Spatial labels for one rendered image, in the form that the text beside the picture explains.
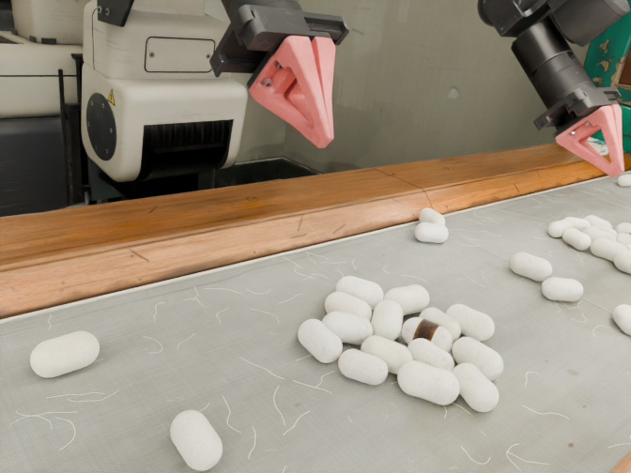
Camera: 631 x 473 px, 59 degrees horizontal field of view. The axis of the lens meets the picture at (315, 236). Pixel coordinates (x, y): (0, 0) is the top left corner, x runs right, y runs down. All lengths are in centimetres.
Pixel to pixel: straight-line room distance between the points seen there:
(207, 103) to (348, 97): 183
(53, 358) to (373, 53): 237
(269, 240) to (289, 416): 21
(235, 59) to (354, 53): 224
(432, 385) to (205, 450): 14
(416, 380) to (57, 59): 93
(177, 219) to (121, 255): 7
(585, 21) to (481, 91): 158
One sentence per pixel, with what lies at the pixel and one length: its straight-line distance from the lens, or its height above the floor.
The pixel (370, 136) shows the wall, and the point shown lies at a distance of 263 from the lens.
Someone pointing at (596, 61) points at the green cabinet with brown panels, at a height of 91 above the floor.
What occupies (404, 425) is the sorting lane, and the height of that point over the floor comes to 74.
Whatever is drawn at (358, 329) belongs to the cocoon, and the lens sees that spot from 38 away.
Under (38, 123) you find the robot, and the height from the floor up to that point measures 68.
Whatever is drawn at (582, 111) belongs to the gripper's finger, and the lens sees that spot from 71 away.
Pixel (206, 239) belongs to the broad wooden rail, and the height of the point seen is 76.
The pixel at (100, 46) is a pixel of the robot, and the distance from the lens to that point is 92.
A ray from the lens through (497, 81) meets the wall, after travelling 227.
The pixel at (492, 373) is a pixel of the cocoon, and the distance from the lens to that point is 38.
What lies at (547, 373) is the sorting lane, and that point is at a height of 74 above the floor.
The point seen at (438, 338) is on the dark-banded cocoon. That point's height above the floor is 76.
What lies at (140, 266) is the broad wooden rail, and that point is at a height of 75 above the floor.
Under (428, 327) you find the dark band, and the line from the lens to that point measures 39.
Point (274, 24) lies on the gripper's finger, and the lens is 43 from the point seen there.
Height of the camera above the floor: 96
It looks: 23 degrees down
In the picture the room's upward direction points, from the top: 8 degrees clockwise
